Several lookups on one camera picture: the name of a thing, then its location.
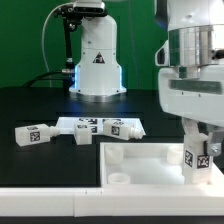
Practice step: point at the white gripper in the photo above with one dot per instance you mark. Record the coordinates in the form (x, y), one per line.
(200, 99)

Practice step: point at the white square tabletop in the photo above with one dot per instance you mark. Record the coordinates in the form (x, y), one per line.
(146, 165)

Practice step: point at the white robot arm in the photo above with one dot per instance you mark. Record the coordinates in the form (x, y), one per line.
(191, 61)

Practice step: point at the white front fence bar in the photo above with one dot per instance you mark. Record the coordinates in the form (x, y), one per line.
(113, 201)

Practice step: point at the white marker sheet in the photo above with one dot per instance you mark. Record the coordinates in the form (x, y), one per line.
(65, 124)

